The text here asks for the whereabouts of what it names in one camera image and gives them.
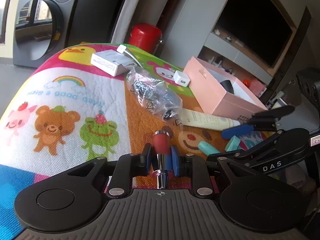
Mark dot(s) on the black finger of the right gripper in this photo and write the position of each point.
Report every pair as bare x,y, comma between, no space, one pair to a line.
266,120

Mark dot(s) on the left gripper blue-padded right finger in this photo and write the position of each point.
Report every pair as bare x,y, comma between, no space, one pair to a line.
247,198

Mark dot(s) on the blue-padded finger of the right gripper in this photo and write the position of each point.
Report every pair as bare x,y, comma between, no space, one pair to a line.
237,131

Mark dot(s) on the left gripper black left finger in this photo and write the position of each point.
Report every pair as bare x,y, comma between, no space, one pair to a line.
74,198

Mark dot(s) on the teal small case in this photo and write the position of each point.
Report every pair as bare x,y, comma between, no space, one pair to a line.
219,146

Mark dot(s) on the cream lotion tube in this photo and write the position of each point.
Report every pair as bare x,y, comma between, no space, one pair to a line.
206,121

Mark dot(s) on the red metal handle tool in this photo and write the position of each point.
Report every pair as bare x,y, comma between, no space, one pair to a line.
161,158

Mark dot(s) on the white charger adapter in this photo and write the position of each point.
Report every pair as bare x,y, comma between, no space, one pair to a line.
181,78

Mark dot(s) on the clear plastic bag with parts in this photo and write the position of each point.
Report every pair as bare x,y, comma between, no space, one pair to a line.
154,96

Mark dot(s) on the white product box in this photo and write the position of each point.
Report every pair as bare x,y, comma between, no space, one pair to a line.
112,62

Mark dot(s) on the pink cardboard box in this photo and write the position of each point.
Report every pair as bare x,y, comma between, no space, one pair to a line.
219,93

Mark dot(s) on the colourful cartoon play mat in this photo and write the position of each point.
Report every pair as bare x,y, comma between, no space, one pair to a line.
70,112

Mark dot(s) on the grey TV shelf unit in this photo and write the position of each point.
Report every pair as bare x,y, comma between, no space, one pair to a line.
221,48

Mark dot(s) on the black television screen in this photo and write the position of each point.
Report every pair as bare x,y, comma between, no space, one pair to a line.
259,25

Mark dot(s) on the red cylindrical canister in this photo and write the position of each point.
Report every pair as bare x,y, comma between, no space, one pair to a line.
146,37

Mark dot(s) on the grey washing machine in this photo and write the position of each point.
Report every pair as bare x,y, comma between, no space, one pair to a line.
40,30

